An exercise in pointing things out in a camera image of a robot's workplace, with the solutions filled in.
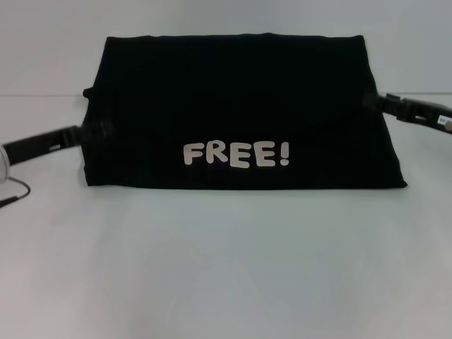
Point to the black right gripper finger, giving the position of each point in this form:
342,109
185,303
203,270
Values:
375,102

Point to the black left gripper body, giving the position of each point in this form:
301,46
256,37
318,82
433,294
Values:
39,143

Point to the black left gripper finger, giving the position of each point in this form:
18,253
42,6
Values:
93,131

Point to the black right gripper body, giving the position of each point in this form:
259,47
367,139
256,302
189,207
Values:
420,110

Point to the black shirt with FREE print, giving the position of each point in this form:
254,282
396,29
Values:
247,106

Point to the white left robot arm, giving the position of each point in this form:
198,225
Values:
3,166

